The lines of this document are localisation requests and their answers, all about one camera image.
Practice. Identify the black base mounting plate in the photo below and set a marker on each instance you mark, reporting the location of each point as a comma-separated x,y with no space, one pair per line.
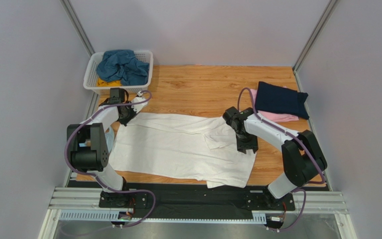
194,201

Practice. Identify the white plastic laundry basket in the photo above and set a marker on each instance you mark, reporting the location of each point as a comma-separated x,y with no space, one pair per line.
90,78

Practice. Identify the white t-shirt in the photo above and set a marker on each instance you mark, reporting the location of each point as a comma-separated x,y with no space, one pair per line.
182,147

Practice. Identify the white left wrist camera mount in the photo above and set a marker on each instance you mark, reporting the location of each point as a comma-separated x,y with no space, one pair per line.
140,100

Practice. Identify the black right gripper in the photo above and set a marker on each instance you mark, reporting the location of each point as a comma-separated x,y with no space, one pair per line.
246,143

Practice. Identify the corner aluminium post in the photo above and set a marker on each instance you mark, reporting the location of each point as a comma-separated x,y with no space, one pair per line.
75,21
328,11

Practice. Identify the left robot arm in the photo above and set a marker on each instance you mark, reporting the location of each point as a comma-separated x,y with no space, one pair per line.
87,149

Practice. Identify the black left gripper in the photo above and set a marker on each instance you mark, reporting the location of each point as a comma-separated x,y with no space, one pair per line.
125,121

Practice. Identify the crumpled blue t-shirt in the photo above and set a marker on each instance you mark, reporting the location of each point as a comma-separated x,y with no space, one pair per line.
123,65

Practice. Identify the yellow t-shirt in basket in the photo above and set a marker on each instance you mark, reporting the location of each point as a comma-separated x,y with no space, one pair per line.
103,83

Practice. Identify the folded navy t-shirt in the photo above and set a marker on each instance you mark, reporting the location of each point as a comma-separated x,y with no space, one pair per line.
280,100

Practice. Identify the left corner aluminium post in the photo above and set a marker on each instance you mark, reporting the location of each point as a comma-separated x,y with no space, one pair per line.
75,21

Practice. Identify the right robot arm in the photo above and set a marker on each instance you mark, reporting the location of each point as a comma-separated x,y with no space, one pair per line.
302,155

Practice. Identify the right corner aluminium post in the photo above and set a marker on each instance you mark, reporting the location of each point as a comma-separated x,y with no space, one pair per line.
328,11

